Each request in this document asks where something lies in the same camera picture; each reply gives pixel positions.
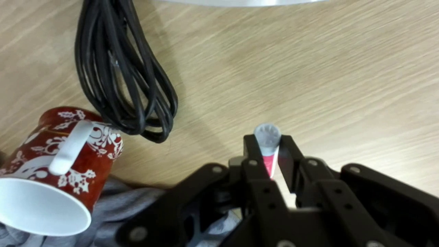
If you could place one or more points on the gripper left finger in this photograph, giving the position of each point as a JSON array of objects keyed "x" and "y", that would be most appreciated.
[{"x": 260, "y": 192}]

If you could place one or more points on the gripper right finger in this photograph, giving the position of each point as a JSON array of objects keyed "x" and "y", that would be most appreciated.
[{"x": 325, "y": 192}]

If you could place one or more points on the red marker with grey cap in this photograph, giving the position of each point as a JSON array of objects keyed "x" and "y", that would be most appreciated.
[{"x": 268, "y": 144}]

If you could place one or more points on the red mug with white pattern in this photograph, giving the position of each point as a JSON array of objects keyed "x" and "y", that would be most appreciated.
[{"x": 58, "y": 171}]

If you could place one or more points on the grey cloth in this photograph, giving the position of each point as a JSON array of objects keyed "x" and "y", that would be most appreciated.
[{"x": 113, "y": 212}]

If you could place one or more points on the white round object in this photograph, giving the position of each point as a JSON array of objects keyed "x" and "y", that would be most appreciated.
[{"x": 240, "y": 2}]

